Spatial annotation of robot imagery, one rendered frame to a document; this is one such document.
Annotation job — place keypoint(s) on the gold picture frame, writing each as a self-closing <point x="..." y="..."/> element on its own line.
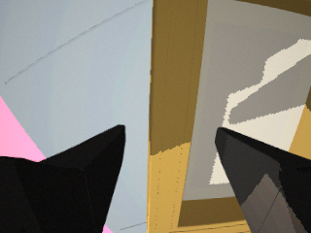
<point x="244" y="65"/>

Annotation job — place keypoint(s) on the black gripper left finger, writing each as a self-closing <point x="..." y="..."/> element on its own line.
<point x="70" y="192"/>

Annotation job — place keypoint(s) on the grey flat board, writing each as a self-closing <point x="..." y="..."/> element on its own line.
<point x="72" y="69"/>

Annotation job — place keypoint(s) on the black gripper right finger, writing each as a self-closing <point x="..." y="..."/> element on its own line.
<point x="272" y="186"/>

